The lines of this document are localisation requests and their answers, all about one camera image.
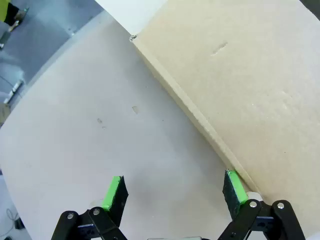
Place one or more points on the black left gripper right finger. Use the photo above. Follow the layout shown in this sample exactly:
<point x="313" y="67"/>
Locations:
<point x="235" y="197"/>

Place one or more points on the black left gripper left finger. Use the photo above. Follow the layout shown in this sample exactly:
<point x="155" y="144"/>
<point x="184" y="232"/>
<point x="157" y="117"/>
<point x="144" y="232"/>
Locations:
<point x="115" y="200"/>

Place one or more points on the person in yellow apron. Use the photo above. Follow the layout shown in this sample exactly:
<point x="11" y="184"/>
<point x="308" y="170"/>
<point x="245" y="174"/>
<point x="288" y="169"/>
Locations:
<point x="3" y="10"/>

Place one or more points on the brown cardboard box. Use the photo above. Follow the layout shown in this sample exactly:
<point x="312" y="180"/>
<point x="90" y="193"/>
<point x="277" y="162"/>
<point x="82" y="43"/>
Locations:
<point x="237" y="82"/>

